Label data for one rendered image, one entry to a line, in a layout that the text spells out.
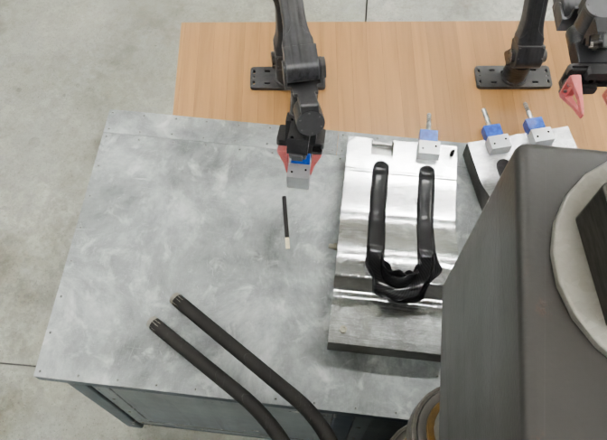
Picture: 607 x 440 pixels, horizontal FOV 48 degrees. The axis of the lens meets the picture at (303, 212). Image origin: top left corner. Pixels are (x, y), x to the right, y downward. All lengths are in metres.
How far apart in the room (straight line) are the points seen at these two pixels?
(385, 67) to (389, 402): 0.89
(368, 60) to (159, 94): 1.20
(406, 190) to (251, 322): 0.47
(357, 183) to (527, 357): 1.31
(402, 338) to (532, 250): 1.18
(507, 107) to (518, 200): 1.56
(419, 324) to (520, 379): 1.21
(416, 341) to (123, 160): 0.84
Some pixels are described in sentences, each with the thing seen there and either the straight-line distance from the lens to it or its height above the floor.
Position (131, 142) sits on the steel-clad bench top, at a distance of 1.81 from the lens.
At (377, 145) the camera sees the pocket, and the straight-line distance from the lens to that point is 1.68.
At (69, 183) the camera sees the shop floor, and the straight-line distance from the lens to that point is 2.75.
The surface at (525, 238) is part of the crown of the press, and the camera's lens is 0.32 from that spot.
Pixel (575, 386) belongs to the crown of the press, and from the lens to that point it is 0.31.
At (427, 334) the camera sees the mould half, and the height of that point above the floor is 0.86.
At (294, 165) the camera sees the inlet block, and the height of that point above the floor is 0.96.
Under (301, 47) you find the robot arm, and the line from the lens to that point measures 1.40.
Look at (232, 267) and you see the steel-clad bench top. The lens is 1.61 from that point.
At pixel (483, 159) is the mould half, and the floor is 0.85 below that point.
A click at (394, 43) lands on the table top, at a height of 0.80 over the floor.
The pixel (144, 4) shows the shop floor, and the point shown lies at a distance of 3.20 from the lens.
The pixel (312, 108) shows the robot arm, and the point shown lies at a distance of 1.35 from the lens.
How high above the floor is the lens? 2.29
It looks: 64 degrees down
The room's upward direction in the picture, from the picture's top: straight up
